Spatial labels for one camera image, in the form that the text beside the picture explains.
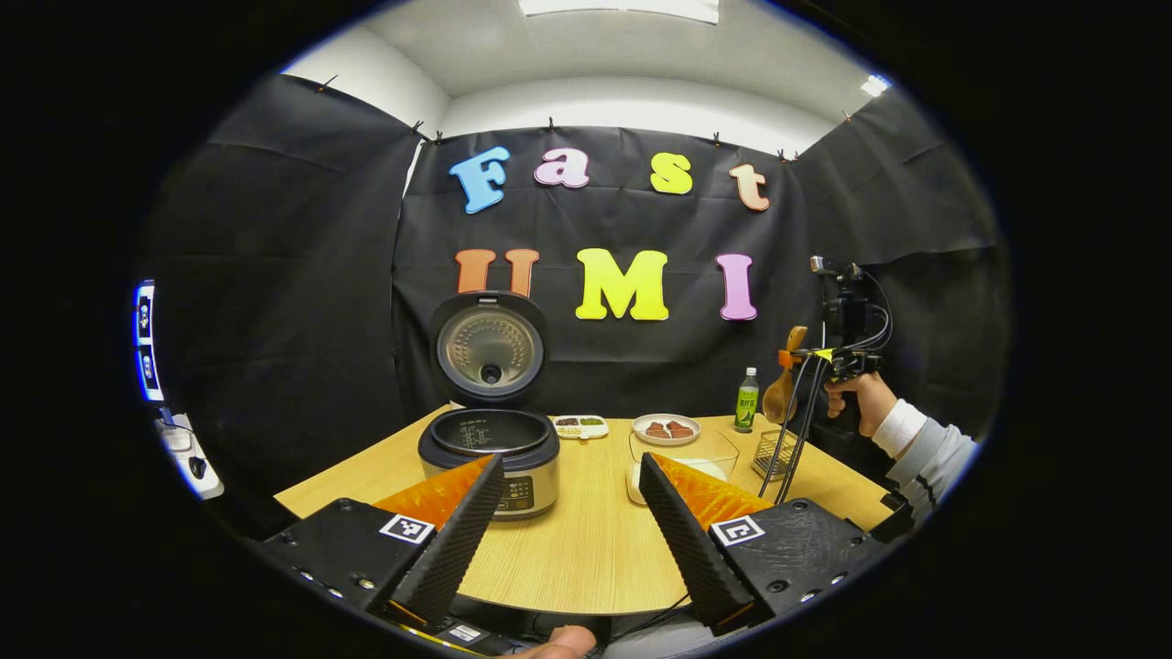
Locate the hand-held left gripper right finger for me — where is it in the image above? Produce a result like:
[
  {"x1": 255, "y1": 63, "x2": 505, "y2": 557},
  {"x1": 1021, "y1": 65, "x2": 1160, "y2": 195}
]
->
[{"x1": 638, "y1": 451, "x2": 887, "y2": 632}]

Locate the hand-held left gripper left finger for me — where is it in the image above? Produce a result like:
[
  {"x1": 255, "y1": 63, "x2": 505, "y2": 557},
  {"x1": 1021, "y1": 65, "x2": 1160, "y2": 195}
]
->
[{"x1": 259, "y1": 455, "x2": 507, "y2": 629}]

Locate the wooden spoon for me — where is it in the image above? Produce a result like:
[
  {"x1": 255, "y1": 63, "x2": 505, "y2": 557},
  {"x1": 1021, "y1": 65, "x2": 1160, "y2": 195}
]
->
[{"x1": 763, "y1": 326, "x2": 809, "y2": 425}]

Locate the clear box of white rice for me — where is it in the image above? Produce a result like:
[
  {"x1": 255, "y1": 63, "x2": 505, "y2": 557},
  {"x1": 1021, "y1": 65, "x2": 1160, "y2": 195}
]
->
[{"x1": 626, "y1": 430, "x2": 741, "y2": 506}]

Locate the wire chopstick holder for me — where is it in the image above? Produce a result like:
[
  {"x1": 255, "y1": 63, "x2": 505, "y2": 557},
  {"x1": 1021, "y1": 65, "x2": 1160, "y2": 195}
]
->
[{"x1": 752, "y1": 428, "x2": 807, "y2": 482}]

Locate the dark lidded silver rice cooker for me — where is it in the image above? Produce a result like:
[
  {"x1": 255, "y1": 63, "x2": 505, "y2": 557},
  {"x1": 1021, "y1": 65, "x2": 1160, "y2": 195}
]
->
[{"x1": 418, "y1": 291, "x2": 561, "y2": 521}]

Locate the green tea bottle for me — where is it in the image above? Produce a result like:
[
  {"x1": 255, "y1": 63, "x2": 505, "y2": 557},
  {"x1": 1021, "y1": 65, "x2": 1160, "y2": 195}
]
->
[{"x1": 733, "y1": 368, "x2": 761, "y2": 433}]

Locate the round white plate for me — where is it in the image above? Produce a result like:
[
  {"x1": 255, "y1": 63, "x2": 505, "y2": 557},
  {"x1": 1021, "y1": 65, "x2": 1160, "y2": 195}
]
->
[{"x1": 632, "y1": 414, "x2": 702, "y2": 447}]

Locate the black backdrop cloth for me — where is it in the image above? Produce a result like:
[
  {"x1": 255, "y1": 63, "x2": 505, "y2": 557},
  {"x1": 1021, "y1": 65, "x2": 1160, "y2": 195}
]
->
[{"x1": 137, "y1": 73, "x2": 1013, "y2": 541}]

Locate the white side desk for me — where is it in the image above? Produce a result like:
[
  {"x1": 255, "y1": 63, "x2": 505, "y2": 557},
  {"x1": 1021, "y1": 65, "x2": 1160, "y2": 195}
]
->
[{"x1": 156, "y1": 407, "x2": 225, "y2": 500}]

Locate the blue lit computer monitor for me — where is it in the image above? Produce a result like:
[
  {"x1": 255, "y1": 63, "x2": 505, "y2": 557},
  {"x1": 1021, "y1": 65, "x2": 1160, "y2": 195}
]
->
[{"x1": 133, "y1": 280, "x2": 166, "y2": 404}]

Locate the large ceiling light panel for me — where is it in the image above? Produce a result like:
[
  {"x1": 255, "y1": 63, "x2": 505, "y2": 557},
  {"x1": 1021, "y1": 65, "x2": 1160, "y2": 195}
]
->
[{"x1": 517, "y1": 0, "x2": 721, "y2": 25}]

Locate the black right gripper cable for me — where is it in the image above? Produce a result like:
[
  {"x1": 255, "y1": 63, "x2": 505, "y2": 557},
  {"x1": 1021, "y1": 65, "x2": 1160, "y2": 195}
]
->
[{"x1": 758, "y1": 352, "x2": 832, "y2": 504}]

